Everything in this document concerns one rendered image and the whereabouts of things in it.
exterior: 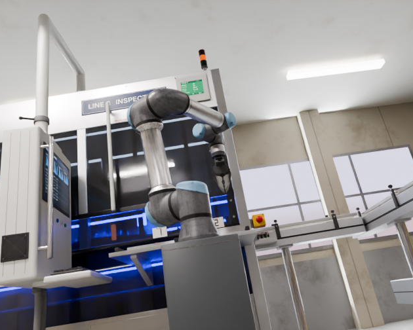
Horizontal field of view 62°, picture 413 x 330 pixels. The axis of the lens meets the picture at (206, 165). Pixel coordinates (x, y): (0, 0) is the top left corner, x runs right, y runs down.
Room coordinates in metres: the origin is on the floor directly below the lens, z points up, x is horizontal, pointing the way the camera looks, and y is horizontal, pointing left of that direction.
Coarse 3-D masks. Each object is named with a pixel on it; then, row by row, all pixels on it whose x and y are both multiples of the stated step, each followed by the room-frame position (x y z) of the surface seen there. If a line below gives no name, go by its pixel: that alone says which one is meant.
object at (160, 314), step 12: (252, 300) 2.03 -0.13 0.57; (144, 312) 2.03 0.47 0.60; (156, 312) 2.03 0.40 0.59; (72, 324) 2.03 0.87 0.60; (84, 324) 2.03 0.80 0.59; (96, 324) 2.03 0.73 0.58; (108, 324) 2.03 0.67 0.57; (120, 324) 2.03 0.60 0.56; (132, 324) 2.03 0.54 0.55; (144, 324) 2.03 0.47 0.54; (156, 324) 2.03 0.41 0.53; (168, 324) 2.03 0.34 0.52
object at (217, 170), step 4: (220, 152) 1.63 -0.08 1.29; (212, 156) 1.64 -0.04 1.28; (216, 156) 1.65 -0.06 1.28; (220, 156) 1.65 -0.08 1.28; (224, 156) 1.67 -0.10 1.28; (216, 168) 1.63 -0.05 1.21; (220, 168) 1.63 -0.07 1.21; (224, 168) 1.63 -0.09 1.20; (216, 172) 1.63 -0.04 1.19; (220, 172) 1.63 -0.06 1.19; (224, 172) 1.63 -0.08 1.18; (220, 176) 1.68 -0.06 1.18
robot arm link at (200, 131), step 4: (196, 124) 1.53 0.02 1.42; (200, 124) 1.52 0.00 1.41; (204, 124) 1.54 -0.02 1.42; (196, 128) 1.53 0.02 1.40; (200, 128) 1.52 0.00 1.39; (204, 128) 1.52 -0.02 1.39; (208, 128) 1.51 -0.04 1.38; (196, 132) 1.53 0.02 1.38; (200, 132) 1.52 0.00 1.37; (204, 132) 1.53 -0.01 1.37; (208, 132) 1.53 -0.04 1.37; (212, 132) 1.52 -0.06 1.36; (196, 136) 1.54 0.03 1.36; (200, 136) 1.53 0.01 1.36; (204, 136) 1.55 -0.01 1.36; (208, 136) 1.55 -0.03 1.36; (212, 136) 1.56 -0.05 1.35; (204, 140) 1.59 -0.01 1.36; (208, 140) 1.59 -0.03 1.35; (212, 140) 1.61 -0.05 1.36
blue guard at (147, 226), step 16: (144, 208) 2.03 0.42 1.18; (224, 208) 2.03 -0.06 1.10; (80, 224) 2.03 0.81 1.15; (96, 224) 2.03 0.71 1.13; (112, 224) 2.03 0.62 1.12; (128, 224) 2.03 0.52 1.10; (144, 224) 2.03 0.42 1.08; (176, 224) 2.03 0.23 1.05; (224, 224) 2.03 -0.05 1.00; (80, 240) 2.03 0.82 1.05; (96, 240) 2.03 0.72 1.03; (112, 240) 2.03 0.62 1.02; (128, 240) 2.03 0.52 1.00
